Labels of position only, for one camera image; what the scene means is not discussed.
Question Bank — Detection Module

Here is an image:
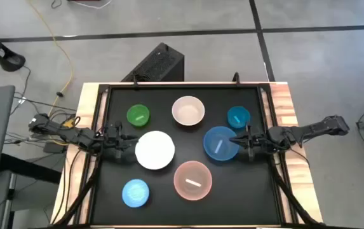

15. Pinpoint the black cable bundle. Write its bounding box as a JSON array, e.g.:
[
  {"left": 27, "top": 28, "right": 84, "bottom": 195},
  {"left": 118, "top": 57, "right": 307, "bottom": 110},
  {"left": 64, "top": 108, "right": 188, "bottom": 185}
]
[
  {"left": 269, "top": 157, "right": 321, "bottom": 227},
  {"left": 53, "top": 151, "right": 104, "bottom": 227}
]

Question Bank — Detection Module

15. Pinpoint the white cable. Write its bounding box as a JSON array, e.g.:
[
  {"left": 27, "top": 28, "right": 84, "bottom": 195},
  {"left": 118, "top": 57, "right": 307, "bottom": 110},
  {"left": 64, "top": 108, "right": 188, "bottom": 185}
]
[{"left": 69, "top": 0, "right": 112, "bottom": 10}]

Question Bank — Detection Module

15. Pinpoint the black power adapter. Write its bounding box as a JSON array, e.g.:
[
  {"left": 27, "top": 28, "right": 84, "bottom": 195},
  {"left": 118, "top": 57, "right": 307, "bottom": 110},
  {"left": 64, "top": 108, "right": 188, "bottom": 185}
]
[{"left": 43, "top": 142, "right": 67, "bottom": 155}]

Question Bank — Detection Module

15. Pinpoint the small green bowl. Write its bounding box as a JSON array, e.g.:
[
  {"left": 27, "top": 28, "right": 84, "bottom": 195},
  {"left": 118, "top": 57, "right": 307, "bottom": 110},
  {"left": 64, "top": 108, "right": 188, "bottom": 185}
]
[{"left": 126, "top": 104, "right": 151, "bottom": 128}]

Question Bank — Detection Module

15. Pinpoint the small light blue bowl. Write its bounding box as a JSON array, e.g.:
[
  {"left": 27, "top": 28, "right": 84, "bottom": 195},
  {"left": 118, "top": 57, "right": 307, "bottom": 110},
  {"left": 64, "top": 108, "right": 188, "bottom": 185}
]
[{"left": 121, "top": 178, "right": 151, "bottom": 209}]

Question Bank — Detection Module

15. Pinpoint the large salmon orange bowl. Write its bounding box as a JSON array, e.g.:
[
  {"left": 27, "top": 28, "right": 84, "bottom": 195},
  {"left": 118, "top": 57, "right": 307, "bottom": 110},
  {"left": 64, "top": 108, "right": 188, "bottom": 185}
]
[{"left": 173, "top": 160, "right": 213, "bottom": 202}]

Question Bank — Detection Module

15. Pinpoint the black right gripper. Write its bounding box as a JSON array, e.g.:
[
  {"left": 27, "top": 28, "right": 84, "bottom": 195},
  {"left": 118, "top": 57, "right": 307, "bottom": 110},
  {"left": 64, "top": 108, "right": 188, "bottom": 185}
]
[{"left": 229, "top": 124, "right": 274, "bottom": 162}]

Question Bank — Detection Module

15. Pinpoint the large pale pinkish bowl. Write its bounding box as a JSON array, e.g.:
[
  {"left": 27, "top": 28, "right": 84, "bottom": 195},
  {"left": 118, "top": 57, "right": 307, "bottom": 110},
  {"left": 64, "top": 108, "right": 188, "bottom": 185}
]
[{"left": 134, "top": 130, "right": 176, "bottom": 170}]

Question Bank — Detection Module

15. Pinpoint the beige bowl with white rim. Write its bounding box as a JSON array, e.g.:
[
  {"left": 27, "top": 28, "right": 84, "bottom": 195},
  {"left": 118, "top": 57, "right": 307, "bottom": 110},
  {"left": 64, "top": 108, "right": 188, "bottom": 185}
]
[{"left": 171, "top": 95, "right": 206, "bottom": 127}]

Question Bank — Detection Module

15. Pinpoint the small teal bowl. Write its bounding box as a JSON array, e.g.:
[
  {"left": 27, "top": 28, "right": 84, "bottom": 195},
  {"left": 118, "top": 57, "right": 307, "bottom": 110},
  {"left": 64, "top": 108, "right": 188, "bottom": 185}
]
[{"left": 227, "top": 106, "right": 252, "bottom": 129}]

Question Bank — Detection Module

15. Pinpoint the black table mat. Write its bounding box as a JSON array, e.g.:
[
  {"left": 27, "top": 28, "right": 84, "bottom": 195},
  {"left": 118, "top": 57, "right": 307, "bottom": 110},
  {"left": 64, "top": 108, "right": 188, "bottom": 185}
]
[{"left": 91, "top": 86, "right": 281, "bottom": 226}]

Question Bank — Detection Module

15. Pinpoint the large blue bowl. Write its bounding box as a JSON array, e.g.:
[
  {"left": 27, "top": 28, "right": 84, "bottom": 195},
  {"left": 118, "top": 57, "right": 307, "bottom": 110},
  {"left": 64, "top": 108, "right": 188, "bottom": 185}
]
[{"left": 203, "top": 125, "right": 240, "bottom": 162}]

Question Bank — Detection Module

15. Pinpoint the black computer tower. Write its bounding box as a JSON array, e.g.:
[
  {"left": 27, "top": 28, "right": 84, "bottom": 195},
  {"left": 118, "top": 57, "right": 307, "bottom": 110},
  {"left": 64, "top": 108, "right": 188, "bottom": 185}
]
[{"left": 121, "top": 42, "right": 185, "bottom": 83}]

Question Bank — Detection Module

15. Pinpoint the yellow cable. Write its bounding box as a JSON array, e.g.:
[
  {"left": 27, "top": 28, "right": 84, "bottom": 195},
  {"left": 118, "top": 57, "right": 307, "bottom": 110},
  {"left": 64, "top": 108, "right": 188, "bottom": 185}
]
[{"left": 27, "top": 0, "right": 75, "bottom": 123}]

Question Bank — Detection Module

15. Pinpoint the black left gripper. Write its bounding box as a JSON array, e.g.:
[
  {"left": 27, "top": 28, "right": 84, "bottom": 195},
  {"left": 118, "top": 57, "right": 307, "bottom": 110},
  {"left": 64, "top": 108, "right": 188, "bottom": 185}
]
[{"left": 104, "top": 122, "right": 140, "bottom": 160}]

